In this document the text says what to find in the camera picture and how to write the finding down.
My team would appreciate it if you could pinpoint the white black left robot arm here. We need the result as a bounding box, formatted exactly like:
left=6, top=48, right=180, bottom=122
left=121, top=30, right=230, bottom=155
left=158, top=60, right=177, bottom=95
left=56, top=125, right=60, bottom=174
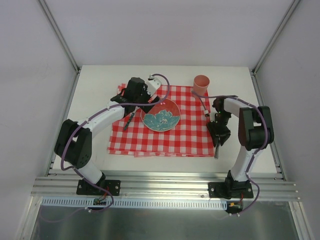
left=54, top=75, right=162, bottom=194

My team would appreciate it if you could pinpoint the aluminium frame post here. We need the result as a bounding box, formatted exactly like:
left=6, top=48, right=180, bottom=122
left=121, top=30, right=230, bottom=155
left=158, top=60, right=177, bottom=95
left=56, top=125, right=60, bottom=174
left=36, top=0, right=81, bottom=73
left=251, top=0, right=302, bottom=76

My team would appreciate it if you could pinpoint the aluminium frame post right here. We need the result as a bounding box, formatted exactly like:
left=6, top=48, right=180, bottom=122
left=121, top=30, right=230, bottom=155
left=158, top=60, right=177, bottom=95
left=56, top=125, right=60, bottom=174
left=251, top=0, right=302, bottom=76

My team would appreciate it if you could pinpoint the aluminium front rail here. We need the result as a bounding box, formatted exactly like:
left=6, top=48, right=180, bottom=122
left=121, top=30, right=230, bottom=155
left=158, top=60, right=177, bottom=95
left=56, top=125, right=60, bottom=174
left=31, top=170, right=303, bottom=202

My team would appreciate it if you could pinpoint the red teal ceramic plate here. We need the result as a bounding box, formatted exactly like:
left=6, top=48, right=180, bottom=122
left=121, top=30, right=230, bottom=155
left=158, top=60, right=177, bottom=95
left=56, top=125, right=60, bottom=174
left=140, top=99, right=181, bottom=132

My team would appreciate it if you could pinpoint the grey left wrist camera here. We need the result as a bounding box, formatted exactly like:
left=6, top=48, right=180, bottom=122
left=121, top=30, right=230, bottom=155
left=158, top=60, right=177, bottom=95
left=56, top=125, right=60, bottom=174
left=145, top=75, right=162, bottom=96

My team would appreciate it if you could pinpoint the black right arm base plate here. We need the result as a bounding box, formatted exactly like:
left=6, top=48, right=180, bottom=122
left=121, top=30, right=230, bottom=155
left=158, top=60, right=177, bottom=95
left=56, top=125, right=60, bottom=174
left=208, top=181, right=254, bottom=200

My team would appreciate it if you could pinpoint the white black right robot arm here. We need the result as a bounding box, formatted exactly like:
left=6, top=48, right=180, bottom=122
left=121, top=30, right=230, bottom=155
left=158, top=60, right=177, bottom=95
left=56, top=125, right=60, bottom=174
left=206, top=95, right=274, bottom=198

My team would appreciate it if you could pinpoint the aluminium frame post left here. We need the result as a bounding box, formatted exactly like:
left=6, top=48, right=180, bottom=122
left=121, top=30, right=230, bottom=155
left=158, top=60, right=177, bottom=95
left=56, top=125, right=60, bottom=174
left=36, top=0, right=81, bottom=73

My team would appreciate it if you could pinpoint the white slotted cable duct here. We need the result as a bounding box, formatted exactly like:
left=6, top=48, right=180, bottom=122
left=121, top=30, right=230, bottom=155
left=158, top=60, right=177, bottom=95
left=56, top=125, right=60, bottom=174
left=41, top=197, right=227, bottom=211

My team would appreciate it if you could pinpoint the salmon pink plastic cup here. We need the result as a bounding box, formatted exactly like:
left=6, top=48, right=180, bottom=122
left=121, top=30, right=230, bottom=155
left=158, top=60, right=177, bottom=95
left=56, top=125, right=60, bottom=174
left=193, top=75, right=210, bottom=96

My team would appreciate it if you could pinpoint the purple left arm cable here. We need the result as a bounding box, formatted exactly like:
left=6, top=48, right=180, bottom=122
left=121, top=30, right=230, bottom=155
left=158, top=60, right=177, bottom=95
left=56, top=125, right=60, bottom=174
left=39, top=73, right=171, bottom=223

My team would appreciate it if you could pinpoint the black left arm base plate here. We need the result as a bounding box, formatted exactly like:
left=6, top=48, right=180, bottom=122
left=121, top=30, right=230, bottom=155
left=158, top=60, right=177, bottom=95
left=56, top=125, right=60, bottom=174
left=76, top=179, right=121, bottom=196

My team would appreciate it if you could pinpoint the fork with green handle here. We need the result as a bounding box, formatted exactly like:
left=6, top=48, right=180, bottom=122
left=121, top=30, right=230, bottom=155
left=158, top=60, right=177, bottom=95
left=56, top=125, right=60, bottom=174
left=123, top=112, right=135, bottom=131

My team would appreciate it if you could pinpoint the silver table knife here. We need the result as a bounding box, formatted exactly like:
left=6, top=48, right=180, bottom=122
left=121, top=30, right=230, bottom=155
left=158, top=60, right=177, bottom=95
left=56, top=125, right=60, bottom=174
left=214, top=138, right=220, bottom=160

